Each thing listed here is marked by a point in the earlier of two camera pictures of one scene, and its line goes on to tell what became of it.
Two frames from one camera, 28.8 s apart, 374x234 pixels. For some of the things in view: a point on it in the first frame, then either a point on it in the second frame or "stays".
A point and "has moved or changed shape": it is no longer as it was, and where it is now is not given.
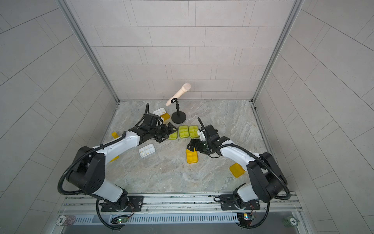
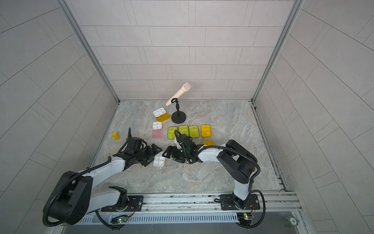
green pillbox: [183, 131] stays
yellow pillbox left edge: [115, 135] stays
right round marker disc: [293, 221] stays
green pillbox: [173, 136] stays
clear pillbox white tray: [149, 155] has moved or changed shape
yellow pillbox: [192, 157] has moved or changed shape
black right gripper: [198, 147] -> [175, 154]
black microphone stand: [177, 117] stays
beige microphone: [185, 87] stays
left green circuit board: [119, 219] stays
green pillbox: [193, 131] stays
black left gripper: [166, 133] -> [152, 154]
